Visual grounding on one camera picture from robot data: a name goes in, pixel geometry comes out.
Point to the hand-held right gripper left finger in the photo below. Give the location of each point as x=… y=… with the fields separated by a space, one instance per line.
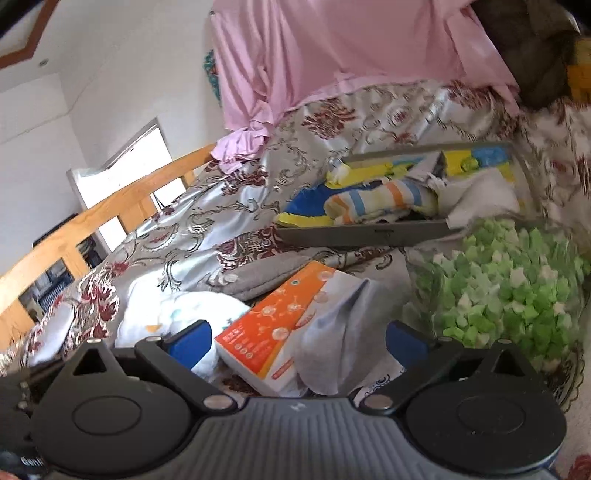
x=189 y=344

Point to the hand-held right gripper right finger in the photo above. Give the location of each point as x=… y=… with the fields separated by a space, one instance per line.
x=406 y=344

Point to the white printed baby cloth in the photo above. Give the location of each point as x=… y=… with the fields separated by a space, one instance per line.
x=184 y=309

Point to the grey cloth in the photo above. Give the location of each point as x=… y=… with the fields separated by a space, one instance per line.
x=332 y=341

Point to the grey garment with snaps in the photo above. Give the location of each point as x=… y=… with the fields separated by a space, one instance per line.
x=268 y=281

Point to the grey tray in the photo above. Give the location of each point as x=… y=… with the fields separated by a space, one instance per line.
x=360 y=233

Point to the striped towel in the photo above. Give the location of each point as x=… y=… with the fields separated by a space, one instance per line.
x=378 y=198

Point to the orange white box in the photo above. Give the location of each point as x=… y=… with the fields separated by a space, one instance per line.
x=258 y=332

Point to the bag of green paper stars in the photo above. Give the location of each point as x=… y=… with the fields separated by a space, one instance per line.
x=498 y=286

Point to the dark shelf unit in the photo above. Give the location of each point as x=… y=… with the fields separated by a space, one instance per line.
x=51 y=288

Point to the yellow blue cartoon towel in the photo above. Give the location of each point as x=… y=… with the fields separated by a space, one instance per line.
x=304 y=207

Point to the window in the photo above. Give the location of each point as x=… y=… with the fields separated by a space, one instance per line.
x=134 y=161

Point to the pink bed sheet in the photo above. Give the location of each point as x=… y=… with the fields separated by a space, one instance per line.
x=346 y=46

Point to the brown quilted jacket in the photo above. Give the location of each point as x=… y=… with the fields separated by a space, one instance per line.
x=535 y=60

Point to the wooden bed rail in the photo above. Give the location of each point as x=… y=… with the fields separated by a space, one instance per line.
x=92 y=217

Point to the teal wall poster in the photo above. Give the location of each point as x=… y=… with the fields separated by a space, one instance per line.
x=212 y=78

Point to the wooden bed frame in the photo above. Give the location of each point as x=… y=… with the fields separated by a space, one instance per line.
x=579 y=83

